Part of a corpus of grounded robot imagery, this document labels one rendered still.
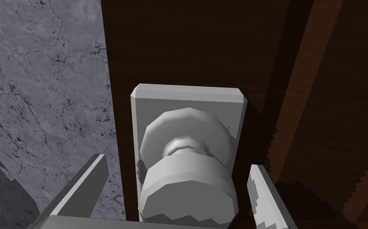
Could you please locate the grey door knob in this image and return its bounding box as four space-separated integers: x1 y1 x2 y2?
130 83 248 228

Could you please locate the dark brown wooden door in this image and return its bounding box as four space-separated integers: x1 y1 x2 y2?
100 0 368 229

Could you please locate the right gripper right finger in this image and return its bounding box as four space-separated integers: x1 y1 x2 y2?
247 164 298 229

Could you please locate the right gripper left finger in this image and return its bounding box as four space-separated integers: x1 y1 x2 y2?
49 153 109 219

